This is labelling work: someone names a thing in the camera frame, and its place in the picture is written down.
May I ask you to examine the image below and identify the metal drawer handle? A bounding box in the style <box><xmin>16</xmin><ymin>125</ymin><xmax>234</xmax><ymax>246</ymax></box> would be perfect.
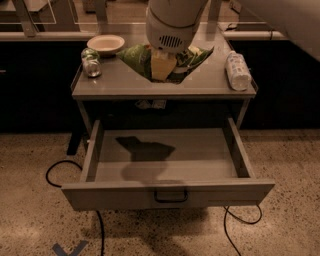
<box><xmin>154</xmin><ymin>191</ymin><xmax>188</xmax><ymax>203</ymax></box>

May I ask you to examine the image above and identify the grey open drawer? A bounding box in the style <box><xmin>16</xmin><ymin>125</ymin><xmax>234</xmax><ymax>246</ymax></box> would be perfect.
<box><xmin>62</xmin><ymin>119</ymin><xmax>275</xmax><ymax>211</ymax></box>

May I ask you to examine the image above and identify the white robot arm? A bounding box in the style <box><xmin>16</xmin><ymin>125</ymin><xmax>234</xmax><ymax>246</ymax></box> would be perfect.
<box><xmin>146</xmin><ymin>0</ymin><xmax>320</xmax><ymax>61</ymax></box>

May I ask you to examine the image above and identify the black floor cable left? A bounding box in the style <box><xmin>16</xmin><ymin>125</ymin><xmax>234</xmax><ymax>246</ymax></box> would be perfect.
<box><xmin>45</xmin><ymin>159</ymin><xmax>106</xmax><ymax>256</ymax></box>

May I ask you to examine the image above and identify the cream ceramic bowl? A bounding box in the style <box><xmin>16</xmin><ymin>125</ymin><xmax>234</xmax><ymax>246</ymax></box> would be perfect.
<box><xmin>87</xmin><ymin>35</ymin><xmax>125</xmax><ymax>57</ymax></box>

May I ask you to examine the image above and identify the green jalapeno chip bag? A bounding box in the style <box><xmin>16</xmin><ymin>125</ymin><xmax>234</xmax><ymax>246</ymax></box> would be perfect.
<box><xmin>117</xmin><ymin>44</ymin><xmax>214</xmax><ymax>84</ymax></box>

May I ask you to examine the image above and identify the grey metal table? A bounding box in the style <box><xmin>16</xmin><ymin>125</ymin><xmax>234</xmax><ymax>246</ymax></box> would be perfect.
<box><xmin>66</xmin><ymin>22</ymin><xmax>259</xmax><ymax>156</ymax></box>

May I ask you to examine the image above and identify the green soda can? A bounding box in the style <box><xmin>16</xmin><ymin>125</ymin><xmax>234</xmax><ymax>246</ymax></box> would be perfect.
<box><xmin>81</xmin><ymin>48</ymin><xmax>102</xmax><ymax>78</ymax></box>

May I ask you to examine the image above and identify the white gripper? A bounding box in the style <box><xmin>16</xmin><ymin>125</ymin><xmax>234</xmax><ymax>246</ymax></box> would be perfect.
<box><xmin>146</xmin><ymin>8</ymin><xmax>195</xmax><ymax>81</ymax></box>

